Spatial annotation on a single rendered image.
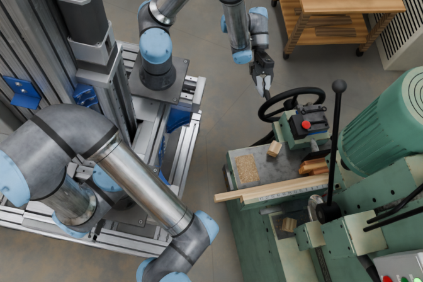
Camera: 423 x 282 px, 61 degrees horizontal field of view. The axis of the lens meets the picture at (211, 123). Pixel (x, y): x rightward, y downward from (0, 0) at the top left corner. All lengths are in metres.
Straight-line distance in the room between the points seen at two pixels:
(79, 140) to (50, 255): 1.51
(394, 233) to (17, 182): 0.78
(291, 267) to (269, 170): 0.34
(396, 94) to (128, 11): 2.27
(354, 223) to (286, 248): 0.50
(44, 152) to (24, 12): 0.26
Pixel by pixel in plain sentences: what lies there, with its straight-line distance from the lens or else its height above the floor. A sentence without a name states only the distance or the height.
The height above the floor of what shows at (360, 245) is 1.30.
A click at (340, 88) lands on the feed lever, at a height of 1.41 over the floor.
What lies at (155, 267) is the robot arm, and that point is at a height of 1.24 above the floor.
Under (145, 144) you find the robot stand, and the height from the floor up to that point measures 0.73.
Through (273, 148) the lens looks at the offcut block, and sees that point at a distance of 1.30.
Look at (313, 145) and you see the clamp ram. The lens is 1.33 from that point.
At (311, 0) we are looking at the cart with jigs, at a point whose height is 0.53.
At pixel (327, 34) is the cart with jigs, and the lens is 2.67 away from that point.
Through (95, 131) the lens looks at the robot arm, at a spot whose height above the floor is 1.43.
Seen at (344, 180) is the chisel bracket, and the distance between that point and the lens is 1.20.
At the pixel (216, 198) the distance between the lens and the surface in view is 1.21.
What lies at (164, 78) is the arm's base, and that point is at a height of 0.88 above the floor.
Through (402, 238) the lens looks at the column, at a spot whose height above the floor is 1.36.
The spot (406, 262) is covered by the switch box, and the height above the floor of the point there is 1.44.
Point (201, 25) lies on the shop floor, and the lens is 2.74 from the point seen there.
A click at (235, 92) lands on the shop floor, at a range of 2.46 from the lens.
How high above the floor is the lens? 2.11
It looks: 65 degrees down
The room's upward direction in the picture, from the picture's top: 13 degrees clockwise
